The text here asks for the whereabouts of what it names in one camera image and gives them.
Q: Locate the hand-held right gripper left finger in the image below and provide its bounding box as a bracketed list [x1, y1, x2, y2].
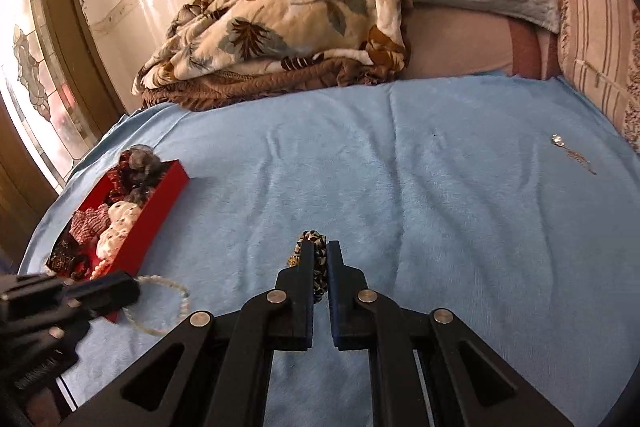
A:
[57, 239, 317, 427]

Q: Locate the pink bed sheet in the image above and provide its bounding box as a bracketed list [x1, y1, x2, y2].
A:
[405, 4, 543, 80]

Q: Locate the dark red scrunchie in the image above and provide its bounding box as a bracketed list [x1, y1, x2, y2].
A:
[105, 166, 132, 202]

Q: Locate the pearl bead bracelet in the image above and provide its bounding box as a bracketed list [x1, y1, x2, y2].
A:
[90, 257, 192, 336]

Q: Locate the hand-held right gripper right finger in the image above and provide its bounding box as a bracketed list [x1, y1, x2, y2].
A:
[326, 239, 576, 427]

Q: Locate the pink striped quilt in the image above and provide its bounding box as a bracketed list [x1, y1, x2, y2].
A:
[520, 0, 640, 152]

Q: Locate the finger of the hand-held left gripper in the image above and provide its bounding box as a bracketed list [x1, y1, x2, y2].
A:
[0, 271, 142, 358]
[0, 274, 68, 304]

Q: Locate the wooden window frame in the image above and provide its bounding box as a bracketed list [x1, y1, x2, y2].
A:
[37, 0, 126, 142]

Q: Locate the grey furry scrunchie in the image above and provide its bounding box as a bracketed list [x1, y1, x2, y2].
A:
[117, 148, 168, 205]

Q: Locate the red box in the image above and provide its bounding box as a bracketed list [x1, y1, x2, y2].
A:
[45, 158, 191, 325]

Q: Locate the blue bed sheet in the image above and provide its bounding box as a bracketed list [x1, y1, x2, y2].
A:
[17, 74, 640, 427]

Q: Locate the leaf print blanket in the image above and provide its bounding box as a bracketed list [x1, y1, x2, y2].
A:
[132, 0, 413, 95]

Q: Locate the leopard print scrunchie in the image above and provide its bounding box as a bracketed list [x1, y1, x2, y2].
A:
[286, 229, 331, 305]

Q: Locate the brown blanket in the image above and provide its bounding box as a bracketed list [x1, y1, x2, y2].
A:
[140, 57, 401, 112]

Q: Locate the stained glass window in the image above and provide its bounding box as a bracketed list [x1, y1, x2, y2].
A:
[0, 0, 101, 192]

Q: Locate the white floral scrunchie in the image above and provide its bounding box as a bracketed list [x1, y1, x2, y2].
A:
[95, 201, 145, 260]

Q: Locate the red white striped scrunchie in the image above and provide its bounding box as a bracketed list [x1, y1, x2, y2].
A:
[67, 204, 111, 244]

